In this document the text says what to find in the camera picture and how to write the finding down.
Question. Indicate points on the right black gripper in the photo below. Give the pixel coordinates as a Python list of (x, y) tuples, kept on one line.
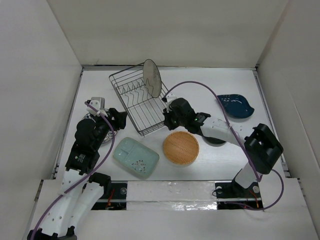
[(168, 112)]

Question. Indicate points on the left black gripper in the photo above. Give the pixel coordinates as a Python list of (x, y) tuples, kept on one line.
[(119, 120)]

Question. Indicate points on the woven bamboo round plate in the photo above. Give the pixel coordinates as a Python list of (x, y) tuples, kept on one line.
[(181, 148)]

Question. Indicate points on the blue floral white plate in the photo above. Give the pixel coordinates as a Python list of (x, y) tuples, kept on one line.
[(109, 134)]

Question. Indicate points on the light green rectangular plate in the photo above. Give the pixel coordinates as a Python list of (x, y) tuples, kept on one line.
[(136, 157)]

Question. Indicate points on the beige plate with tree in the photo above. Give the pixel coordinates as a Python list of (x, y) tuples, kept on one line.
[(152, 78)]

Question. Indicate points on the dark blue leaf plate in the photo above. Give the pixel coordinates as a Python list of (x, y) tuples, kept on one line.
[(236, 106)]

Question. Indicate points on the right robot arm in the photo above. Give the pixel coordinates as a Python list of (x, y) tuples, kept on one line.
[(261, 147)]

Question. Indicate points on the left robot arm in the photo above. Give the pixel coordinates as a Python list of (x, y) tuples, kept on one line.
[(81, 185)]

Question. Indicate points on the grey wire dish rack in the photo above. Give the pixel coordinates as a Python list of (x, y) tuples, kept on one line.
[(144, 111)]

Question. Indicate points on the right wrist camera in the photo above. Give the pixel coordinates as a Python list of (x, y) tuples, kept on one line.
[(169, 98)]

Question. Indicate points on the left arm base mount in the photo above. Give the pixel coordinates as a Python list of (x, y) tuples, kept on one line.
[(116, 200)]

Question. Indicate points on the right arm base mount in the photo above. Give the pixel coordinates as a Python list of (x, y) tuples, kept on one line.
[(230, 196)]

